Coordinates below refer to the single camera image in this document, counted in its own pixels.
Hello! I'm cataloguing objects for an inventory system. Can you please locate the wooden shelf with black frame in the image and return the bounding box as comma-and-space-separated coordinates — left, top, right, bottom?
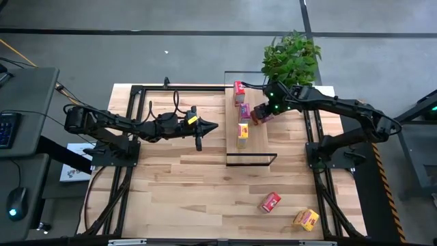
223, 70, 278, 167

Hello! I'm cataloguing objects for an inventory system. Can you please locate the silver metal bracket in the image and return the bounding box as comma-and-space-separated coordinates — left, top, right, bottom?
298, 240, 338, 246
107, 238, 148, 246

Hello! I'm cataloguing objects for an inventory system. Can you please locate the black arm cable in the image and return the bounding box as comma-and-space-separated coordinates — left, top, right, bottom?
240, 80, 274, 90
141, 89, 192, 126

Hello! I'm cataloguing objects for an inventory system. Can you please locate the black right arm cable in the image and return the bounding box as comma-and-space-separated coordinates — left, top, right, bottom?
240, 80, 274, 90

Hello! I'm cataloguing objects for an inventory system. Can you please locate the yellow cable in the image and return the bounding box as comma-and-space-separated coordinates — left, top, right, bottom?
0, 38, 81, 105

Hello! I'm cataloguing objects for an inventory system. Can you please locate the black desk support beam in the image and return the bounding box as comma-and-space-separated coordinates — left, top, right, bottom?
36, 135, 94, 175

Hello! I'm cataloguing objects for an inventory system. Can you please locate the red Froot Loops cereal box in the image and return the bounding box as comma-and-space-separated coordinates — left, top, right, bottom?
233, 80, 246, 107
257, 191, 283, 215

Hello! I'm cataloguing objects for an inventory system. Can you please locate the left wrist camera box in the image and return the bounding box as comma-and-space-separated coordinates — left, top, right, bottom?
184, 109, 201, 130

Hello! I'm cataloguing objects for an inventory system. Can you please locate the black metal rig frame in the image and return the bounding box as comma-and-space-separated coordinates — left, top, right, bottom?
76, 77, 368, 240

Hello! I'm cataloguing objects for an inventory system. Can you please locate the black computer mouse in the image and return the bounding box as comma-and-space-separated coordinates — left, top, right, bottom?
5, 187, 29, 222

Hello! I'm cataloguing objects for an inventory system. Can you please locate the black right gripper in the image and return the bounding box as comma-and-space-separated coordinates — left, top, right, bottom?
253, 81, 298, 122

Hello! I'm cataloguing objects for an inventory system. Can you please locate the black device with green light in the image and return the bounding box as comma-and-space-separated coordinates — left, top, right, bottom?
423, 102, 437, 121

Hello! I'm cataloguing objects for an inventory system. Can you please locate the white printed box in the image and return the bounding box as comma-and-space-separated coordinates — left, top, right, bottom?
59, 142, 98, 183

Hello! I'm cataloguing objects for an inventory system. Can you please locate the purple Raisin Bran cereal box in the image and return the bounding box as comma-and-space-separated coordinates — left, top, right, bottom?
238, 102, 253, 124
250, 111, 275, 126

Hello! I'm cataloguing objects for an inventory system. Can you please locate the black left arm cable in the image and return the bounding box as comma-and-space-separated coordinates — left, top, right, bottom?
141, 89, 192, 126

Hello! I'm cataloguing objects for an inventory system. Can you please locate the yellow Corn Pops cereal box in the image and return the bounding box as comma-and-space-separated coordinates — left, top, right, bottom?
236, 122, 250, 150
292, 208, 320, 233

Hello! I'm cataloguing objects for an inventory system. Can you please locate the black backlit keyboard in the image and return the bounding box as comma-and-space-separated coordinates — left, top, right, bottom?
0, 111, 20, 150

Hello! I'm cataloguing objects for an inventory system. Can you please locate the black hazard-striped floor mat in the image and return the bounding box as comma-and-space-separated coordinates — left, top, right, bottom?
336, 98, 407, 243

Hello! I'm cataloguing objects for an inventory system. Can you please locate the grey desk top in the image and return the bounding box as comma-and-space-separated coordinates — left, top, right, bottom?
0, 153, 51, 242
0, 66, 61, 159

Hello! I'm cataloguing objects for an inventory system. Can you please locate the green potted plant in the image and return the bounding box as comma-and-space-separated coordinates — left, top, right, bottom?
261, 29, 322, 90

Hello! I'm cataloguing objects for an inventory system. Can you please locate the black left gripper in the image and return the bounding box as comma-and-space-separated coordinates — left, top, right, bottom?
180, 105, 220, 152

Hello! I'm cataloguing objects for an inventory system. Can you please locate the grey metal cart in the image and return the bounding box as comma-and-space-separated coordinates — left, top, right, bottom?
375, 87, 437, 202

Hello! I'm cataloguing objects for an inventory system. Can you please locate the silver desk caster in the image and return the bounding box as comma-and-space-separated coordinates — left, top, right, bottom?
36, 221, 53, 235

